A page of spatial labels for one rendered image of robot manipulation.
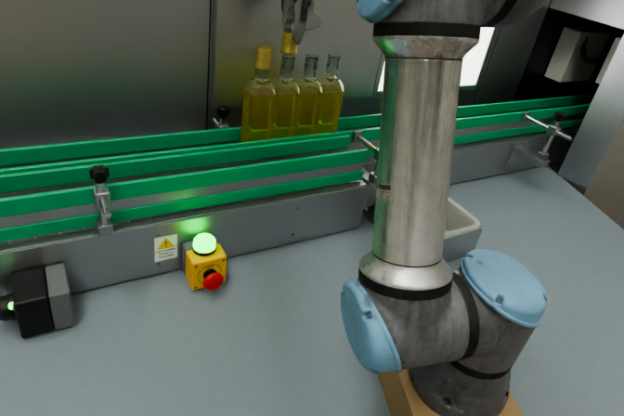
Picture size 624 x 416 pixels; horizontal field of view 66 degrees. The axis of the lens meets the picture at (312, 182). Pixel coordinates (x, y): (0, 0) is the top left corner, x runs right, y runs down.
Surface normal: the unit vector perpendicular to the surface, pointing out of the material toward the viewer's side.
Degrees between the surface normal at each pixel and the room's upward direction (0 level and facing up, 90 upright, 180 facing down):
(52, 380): 0
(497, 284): 7
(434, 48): 118
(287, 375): 0
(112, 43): 90
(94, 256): 90
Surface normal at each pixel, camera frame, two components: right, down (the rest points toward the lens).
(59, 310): 0.48, 0.50
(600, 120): -0.86, 0.14
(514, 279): 0.25, -0.82
